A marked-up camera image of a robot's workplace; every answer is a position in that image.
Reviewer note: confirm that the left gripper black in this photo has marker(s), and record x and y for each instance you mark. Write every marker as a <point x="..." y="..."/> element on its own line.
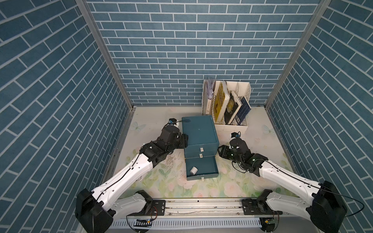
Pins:
<point x="182" y="140"/>

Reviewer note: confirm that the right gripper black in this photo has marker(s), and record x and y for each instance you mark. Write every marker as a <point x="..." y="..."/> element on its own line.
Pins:
<point x="222" y="152"/>

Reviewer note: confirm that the teal drawer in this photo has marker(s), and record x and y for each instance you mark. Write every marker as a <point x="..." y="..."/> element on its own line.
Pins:
<point x="201" y="148"/>
<point x="207" y="168"/>
<point x="199" y="154"/>

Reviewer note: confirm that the teal drawer cabinet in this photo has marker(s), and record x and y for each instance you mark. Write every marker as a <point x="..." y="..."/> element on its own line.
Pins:
<point x="200" y="129"/>

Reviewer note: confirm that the teal bottom drawer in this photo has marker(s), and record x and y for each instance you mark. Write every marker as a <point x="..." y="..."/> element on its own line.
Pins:
<point x="207" y="168"/>

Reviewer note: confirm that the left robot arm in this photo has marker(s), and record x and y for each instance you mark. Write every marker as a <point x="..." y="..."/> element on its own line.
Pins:
<point x="97" y="209"/>

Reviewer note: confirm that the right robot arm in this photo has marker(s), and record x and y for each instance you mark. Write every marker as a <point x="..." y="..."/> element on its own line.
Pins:
<point x="320" y="203"/>

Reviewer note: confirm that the dark blue book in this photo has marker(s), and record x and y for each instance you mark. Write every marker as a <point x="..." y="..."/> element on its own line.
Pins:
<point x="243" y="111"/>

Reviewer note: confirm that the black moon book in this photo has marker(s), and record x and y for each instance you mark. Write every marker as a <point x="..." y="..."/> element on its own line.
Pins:
<point x="232" y="108"/>

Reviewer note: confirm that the white file organizer rack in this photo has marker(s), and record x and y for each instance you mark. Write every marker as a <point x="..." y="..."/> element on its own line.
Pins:
<point x="242" y="89"/>

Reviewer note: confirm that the beige closure file folder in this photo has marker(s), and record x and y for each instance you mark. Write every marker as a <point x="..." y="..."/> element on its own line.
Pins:
<point x="207" y="104"/>

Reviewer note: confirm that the yellow book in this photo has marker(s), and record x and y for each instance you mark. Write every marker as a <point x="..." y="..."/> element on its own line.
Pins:
<point x="221" y="99"/>

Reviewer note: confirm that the clear plastic document sleeves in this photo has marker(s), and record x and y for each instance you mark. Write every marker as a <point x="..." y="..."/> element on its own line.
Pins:
<point x="209" y="88"/>

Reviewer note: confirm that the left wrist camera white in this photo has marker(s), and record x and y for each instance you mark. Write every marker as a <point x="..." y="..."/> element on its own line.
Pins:
<point x="173" y="122"/>

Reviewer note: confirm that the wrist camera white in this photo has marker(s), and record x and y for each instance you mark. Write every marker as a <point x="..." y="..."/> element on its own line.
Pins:
<point x="236" y="135"/>
<point x="173" y="122"/>

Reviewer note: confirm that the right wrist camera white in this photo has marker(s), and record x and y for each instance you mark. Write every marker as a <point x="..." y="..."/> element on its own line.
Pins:
<point x="236" y="135"/>

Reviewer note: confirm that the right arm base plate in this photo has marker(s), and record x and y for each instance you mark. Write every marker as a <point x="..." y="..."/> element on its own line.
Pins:
<point x="255" y="207"/>

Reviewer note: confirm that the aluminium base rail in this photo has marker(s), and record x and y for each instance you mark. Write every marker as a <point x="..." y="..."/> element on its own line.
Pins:
<point x="197" y="214"/>

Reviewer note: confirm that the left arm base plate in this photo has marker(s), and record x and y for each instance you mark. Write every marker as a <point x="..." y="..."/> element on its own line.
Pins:
<point x="156" y="207"/>

